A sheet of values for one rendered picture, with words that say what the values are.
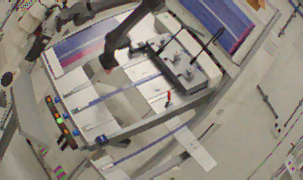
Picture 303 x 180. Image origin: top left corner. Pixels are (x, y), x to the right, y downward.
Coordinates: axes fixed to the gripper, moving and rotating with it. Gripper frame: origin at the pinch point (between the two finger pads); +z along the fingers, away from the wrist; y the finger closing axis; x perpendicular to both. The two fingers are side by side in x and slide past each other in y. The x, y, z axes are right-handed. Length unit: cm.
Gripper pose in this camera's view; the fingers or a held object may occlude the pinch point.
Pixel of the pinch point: (107, 71)
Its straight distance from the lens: 300.5
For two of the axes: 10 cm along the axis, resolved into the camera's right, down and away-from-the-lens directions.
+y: -5.3, -6.9, 4.9
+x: -8.4, 3.8, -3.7
